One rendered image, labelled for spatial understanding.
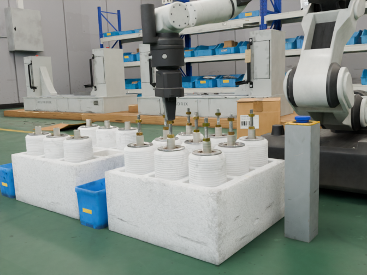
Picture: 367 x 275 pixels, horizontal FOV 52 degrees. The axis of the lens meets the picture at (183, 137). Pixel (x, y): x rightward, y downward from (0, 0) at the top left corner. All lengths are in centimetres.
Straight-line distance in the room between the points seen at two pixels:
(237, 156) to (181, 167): 15
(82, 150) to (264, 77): 216
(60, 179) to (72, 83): 732
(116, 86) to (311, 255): 370
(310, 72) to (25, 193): 109
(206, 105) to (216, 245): 258
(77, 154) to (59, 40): 725
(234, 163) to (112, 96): 346
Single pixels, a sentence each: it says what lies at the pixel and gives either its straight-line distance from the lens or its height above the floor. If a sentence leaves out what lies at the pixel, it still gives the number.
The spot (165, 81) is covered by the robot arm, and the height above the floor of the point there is 43.
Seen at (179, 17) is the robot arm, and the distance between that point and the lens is 97.
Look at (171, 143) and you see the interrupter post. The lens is 102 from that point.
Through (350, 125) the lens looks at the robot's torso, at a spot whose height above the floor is 24.
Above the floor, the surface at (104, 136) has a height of 22.
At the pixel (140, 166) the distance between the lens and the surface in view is 107.
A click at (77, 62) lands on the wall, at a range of 872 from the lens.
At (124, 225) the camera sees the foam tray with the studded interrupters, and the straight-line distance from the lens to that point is 112.
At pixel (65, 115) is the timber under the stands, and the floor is 4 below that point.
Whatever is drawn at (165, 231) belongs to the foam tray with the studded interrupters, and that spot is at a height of 5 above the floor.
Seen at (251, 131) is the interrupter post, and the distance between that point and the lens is 114.
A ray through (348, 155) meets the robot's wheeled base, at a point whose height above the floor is 17.
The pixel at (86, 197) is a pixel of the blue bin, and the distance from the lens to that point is 119.
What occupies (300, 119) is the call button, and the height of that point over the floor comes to 32.
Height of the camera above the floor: 44
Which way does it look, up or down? 9 degrees down
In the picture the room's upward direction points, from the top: 2 degrees counter-clockwise
